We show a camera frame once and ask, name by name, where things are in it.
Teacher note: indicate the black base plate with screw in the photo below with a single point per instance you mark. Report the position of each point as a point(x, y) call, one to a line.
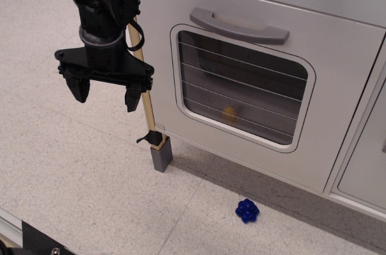
point(37, 242)

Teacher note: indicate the grey cabinet foot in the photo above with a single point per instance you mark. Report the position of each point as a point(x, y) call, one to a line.
point(163, 157)

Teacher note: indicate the white oven door with window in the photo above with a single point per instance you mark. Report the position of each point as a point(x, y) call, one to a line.
point(295, 102)

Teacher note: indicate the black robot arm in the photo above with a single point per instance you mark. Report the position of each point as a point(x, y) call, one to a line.
point(110, 35)

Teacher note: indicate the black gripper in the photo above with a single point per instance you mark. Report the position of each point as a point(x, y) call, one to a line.
point(116, 66)

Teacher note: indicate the blue toy grape bunch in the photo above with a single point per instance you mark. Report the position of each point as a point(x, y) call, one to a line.
point(247, 210)

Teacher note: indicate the black tape piece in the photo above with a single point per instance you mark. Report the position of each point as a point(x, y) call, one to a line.
point(152, 137)

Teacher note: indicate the aluminium frame rail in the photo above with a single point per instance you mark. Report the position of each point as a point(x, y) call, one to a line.
point(11, 229)

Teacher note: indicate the white cabinet drawer door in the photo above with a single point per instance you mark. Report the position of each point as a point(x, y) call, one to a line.
point(361, 178)

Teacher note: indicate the yellow toy corn piece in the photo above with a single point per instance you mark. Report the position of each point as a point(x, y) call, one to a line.
point(229, 114)

